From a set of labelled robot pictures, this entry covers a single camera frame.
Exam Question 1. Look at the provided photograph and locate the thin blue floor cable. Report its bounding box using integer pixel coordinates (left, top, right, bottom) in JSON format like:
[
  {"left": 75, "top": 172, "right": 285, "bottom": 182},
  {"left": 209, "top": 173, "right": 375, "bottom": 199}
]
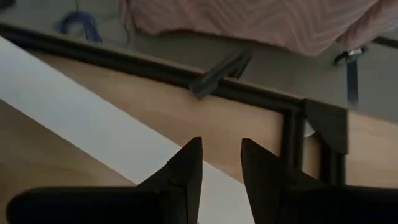
[{"left": 55, "top": 9, "right": 104, "bottom": 44}]

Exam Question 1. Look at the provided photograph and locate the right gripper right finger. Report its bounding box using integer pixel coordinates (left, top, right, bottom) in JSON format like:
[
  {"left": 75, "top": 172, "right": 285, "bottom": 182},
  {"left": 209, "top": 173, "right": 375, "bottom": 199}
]
[{"left": 240, "top": 137, "right": 398, "bottom": 224}]

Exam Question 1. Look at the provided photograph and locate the pink chevron blanket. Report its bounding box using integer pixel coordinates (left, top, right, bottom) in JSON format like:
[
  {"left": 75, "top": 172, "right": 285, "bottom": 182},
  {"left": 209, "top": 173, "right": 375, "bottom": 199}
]
[{"left": 119, "top": 0, "right": 398, "bottom": 57}]

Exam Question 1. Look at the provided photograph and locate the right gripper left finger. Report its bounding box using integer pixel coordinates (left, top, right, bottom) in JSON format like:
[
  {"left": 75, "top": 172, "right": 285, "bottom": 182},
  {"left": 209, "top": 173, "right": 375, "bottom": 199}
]
[{"left": 5, "top": 136, "right": 205, "bottom": 224}]

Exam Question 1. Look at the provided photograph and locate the short black bar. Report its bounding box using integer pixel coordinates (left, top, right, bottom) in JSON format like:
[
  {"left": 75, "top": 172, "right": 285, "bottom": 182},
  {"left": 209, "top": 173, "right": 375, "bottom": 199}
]
[{"left": 188, "top": 49, "right": 253, "bottom": 100}]

